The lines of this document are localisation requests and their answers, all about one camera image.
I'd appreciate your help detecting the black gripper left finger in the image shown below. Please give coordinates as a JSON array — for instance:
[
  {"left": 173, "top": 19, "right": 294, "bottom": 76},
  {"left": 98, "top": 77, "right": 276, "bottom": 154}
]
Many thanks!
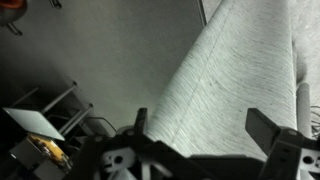
[{"left": 122, "top": 107, "right": 149, "bottom": 138}]

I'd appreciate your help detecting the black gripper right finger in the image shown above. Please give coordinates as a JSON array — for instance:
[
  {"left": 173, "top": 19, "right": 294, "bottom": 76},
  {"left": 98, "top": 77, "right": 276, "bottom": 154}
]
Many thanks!
[{"left": 245, "top": 107, "right": 305, "bottom": 158}]

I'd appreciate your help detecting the large grey woven curtain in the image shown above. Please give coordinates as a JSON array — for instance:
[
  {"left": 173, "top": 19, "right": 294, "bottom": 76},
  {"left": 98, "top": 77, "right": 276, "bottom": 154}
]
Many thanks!
[{"left": 146, "top": 0, "right": 299, "bottom": 159}]

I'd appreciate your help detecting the grey pole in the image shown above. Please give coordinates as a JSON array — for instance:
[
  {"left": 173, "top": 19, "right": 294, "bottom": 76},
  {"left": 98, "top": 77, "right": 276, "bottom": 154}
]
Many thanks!
[{"left": 295, "top": 82, "right": 313, "bottom": 141}]

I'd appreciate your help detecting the grey metal rod rack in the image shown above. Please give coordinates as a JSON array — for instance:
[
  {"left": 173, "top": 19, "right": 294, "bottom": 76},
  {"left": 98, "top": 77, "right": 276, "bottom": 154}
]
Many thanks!
[{"left": 41, "top": 80, "right": 95, "bottom": 134}]

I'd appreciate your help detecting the yellow circuit board box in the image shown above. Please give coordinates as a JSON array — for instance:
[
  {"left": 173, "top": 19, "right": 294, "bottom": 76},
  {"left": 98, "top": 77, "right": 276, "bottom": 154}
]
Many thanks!
[{"left": 26, "top": 133, "right": 74, "bottom": 173}]

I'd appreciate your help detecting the flat grey panel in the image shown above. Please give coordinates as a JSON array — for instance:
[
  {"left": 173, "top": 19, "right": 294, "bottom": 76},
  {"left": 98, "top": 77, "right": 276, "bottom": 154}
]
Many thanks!
[{"left": 2, "top": 106, "right": 66, "bottom": 142}]

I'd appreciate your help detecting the orange round object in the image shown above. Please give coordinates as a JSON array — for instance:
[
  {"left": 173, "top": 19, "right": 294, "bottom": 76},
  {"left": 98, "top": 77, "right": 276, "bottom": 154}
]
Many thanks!
[{"left": 0, "top": 0, "right": 28, "bottom": 27}]

